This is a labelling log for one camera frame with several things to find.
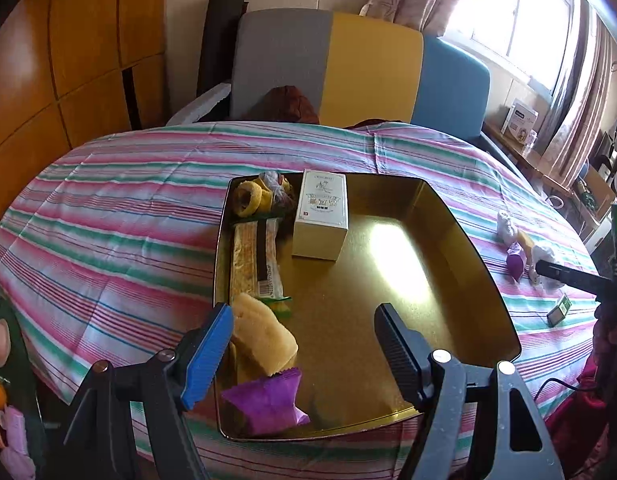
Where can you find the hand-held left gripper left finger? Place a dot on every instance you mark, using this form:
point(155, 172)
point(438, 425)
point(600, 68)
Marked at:
point(208, 360)

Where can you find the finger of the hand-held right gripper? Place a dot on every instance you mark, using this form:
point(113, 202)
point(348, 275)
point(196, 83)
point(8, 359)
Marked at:
point(568, 276)

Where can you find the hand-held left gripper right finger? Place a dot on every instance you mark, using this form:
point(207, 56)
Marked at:
point(393, 350)

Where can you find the yellow sponge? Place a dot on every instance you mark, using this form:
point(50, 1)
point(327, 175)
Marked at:
point(526, 243)
point(263, 340)

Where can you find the gold tin tray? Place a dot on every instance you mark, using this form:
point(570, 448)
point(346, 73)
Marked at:
point(388, 285)

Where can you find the purple snack packet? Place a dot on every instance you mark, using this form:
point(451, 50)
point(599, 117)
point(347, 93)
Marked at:
point(268, 400)
point(516, 262)

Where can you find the long snack packet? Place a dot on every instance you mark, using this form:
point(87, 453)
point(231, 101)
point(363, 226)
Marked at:
point(248, 260)

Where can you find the cream carton box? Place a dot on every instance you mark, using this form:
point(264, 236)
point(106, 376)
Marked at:
point(321, 220)

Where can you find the bag of yellow rings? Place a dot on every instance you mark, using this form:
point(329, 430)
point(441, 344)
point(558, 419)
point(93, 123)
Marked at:
point(251, 197)

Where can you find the white plastic wrapped item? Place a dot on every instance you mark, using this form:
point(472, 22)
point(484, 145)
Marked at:
point(546, 255)

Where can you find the small box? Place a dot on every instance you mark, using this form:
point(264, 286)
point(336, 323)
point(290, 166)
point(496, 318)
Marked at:
point(558, 310)

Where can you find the wooden shelf unit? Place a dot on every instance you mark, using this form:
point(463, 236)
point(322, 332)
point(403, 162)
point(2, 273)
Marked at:
point(593, 195)

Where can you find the white plastic bag ball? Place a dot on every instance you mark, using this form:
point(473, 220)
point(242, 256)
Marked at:
point(506, 224)

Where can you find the wooden side desk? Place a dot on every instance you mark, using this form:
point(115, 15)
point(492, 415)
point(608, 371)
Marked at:
point(528, 165)

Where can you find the small pink pack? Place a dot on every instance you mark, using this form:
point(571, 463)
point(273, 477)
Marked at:
point(530, 142)

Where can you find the striped curtain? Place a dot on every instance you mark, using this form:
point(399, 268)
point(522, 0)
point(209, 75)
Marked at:
point(583, 100)

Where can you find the white printed carton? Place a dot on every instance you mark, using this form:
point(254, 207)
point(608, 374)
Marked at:
point(519, 121)

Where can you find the striped table cloth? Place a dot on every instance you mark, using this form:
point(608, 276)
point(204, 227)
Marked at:
point(113, 210)

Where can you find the pink ribbed block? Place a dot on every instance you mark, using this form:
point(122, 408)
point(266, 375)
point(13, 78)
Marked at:
point(14, 427)

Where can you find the pink round toy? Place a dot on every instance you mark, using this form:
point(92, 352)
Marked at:
point(18, 465)

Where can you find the window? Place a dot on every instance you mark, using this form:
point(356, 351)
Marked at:
point(508, 10)

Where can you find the dark red cloth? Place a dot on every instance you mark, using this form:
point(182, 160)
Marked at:
point(288, 105)

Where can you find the grey yellow blue sofa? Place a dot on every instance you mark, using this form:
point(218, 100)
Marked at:
point(368, 60)

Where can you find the black rolled mat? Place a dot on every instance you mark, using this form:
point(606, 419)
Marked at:
point(221, 40)

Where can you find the wooden wardrobe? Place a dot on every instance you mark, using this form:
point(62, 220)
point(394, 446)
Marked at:
point(78, 35)

